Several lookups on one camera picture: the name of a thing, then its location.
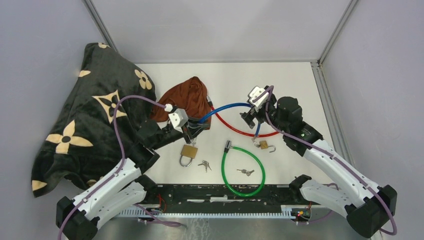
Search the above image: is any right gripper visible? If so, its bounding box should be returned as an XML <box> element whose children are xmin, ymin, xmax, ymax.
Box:
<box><xmin>240</xmin><ymin>95</ymin><xmax>288</xmax><ymax>134</ymax></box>

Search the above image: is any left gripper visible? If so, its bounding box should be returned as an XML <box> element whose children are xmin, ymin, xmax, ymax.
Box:
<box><xmin>151</xmin><ymin>114</ymin><xmax>211</xmax><ymax>150</ymax></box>

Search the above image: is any blue cable lock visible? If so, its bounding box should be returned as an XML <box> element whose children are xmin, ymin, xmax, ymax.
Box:
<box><xmin>197</xmin><ymin>102</ymin><xmax>263</xmax><ymax>143</ymax></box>

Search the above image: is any large brass padlock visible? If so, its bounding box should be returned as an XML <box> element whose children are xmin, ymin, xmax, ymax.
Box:
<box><xmin>179</xmin><ymin>144</ymin><xmax>198</xmax><ymax>168</ymax></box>

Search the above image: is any small brass padlock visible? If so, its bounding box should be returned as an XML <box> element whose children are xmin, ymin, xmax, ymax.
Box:
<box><xmin>253</xmin><ymin>140</ymin><xmax>276</xmax><ymax>153</ymax></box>

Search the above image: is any red cable lock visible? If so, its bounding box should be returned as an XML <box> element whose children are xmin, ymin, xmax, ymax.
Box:
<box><xmin>215</xmin><ymin>113</ymin><xmax>278</xmax><ymax>138</ymax></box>

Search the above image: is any key bunch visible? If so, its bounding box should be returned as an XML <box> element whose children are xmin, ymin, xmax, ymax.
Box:
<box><xmin>198</xmin><ymin>160</ymin><xmax>212</xmax><ymax>173</ymax></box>
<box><xmin>237</xmin><ymin>169</ymin><xmax>255</xmax><ymax>177</ymax></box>

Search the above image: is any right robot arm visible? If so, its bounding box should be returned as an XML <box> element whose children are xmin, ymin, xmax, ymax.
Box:
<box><xmin>241</xmin><ymin>93</ymin><xmax>398</xmax><ymax>238</ymax></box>

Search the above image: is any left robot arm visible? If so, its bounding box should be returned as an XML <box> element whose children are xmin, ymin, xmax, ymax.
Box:
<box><xmin>56</xmin><ymin>118</ymin><xmax>211</xmax><ymax>240</ymax></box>

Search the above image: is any brown cloth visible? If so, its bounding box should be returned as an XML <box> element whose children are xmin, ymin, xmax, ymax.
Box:
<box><xmin>158</xmin><ymin>76</ymin><xmax>211</xmax><ymax>119</ymax></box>

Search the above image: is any black floral blanket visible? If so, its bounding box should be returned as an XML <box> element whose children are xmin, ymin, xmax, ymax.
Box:
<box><xmin>31</xmin><ymin>42</ymin><xmax>157</xmax><ymax>198</ymax></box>

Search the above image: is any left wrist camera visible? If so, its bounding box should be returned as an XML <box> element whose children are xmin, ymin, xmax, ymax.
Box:
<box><xmin>168</xmin><ymin>108</ymin><xmax>189</xmax><ymax>132</ymax></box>

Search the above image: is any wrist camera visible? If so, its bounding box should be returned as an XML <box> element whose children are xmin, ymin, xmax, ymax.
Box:
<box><xmin>168</xmin><ymin>108</ymin><xmax>189</xmax><ymax>132</ymax></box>
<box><xmin>247</xmin><ymin>85</ymin><xmax>274</xmax><ymax>111</ymax></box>

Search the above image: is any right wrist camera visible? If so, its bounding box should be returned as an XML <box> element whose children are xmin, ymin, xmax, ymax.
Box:
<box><xmin>247</xmin><ymin>85</ymin><xmax>274</xmax><ymax>111</ymax></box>

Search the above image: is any green cable lock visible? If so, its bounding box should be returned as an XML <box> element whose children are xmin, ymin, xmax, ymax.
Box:
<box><xmin>221</xmin><ymin>140</ymin><xmax>266</xmax><ymax>198</ymax></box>

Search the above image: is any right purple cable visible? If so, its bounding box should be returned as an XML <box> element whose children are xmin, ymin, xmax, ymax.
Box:
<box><xmin>261</xmin><ymin>85</ymin><xmax>398</xmax><ymax>236</ymax></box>

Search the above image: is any purple cable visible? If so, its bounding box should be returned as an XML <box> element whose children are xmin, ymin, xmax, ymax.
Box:
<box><xmin>57</xmin><ymin>95</ymin><xmax>171</xmax><ymax>240</ymax></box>
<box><xmin>261</xmin><ymin>85</ymin><xmax>398</xmax><ymax>236</ymax></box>

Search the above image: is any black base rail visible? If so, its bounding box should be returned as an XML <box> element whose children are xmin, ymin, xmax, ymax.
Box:
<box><xmin>141</xmin><ymin>184</ymin><xmax>310</xmax><ymax>214</ymax></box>

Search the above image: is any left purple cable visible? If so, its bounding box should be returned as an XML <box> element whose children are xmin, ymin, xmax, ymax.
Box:
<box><xmin>57</xmin><ymin>95</ymin><xmax>171</xmax><ymax>240</ymax></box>

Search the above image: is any aluminium frame right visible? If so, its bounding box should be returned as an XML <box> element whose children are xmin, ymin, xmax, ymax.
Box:
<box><xmin>310</xmin><ymin>60</ymin><xmax>385</xmax><ymax>240</ymax></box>

